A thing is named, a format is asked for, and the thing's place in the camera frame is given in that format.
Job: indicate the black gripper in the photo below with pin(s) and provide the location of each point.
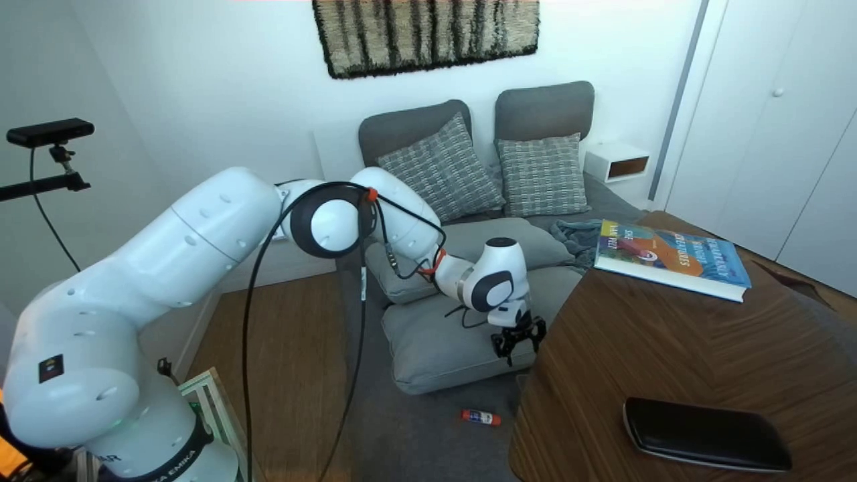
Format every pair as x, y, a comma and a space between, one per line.
527, 327

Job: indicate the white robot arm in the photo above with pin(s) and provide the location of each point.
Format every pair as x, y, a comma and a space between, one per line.
77, 377

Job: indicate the grey bed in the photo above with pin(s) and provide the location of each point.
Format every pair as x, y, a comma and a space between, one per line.
422, 437

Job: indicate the lower grey pillow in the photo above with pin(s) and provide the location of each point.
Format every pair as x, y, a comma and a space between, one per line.
435, 345

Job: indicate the grey pillow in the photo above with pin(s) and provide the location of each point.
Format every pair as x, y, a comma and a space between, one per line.
548, 260
435, 345

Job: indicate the small red white object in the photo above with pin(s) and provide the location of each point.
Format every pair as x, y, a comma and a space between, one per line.
484, 418

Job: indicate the upper grey pillow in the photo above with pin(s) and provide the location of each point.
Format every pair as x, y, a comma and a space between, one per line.
548, 260

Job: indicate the dark grey knitted throw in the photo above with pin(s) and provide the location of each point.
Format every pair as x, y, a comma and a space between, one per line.
579, 238

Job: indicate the right checked cushion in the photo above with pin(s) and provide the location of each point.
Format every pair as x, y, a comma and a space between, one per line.
542, 175

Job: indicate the checked cushion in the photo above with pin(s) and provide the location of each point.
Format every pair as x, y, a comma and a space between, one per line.
447, 172
542, 175

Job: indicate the left checked cushion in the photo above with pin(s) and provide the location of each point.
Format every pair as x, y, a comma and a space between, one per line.
447, 172

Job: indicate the colourful hardcover book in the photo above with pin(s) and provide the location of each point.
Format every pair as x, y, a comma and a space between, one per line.
694, 263

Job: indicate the right grey headboard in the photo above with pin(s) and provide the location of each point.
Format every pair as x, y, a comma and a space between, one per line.
546, 110

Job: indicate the grey headboard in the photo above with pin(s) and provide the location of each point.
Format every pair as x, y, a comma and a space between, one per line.
546, 110
388, 132

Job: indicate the left grey headboard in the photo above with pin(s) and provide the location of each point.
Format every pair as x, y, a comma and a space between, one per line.
388, 132

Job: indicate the white wardrobe doors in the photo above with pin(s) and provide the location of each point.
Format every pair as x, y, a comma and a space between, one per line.
765, 145

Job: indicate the white framed box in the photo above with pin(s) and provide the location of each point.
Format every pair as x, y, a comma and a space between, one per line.
207, 397

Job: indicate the right white wall shelf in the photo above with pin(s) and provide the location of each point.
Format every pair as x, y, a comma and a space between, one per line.
615, 161

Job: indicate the woven wall hanging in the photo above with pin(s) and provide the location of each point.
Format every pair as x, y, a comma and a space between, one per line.
366, 38

